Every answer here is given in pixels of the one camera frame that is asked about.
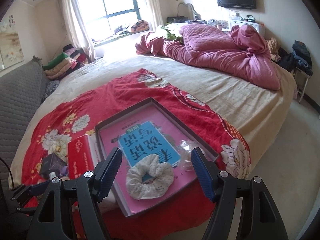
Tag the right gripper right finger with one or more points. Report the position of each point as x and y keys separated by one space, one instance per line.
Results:
x=206 y=172

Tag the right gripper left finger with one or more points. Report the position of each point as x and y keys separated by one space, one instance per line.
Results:
x=105 y=173

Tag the white dotted scrunchie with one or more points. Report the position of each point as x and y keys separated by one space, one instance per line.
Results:
x=149 y=179

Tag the clear plastic bag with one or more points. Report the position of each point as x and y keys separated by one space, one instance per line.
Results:
x=184 y=149

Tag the red tissue box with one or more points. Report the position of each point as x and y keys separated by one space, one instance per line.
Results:
x=83 y=155

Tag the red floral blanket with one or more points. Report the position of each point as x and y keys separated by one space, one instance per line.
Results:
x=184 y=204

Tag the shallow grey tray box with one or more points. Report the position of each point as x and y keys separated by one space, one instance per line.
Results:
x=140 y=130

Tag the dark grey cube box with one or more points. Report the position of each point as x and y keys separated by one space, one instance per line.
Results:
x=53 y=166

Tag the pink and blue book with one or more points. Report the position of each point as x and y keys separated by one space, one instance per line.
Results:
x=155 y=163

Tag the grey quilted headboard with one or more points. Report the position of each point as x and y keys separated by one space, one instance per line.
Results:
x=22 y=90

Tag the stack of folded clothes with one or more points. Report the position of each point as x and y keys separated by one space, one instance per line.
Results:
x=70 y=60

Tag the pink quilted duvet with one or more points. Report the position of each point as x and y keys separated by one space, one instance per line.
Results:
x=242 y=52

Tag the white curtain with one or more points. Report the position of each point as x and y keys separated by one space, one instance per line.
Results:
x=75 y=27

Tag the pile of dark clothes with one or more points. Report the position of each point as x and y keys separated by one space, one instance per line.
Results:
x=299 y=58

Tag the wall painting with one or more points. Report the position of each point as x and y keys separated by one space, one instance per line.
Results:
x=11 y=50

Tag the window with blue frame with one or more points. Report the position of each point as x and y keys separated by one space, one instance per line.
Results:
x=110 y=2

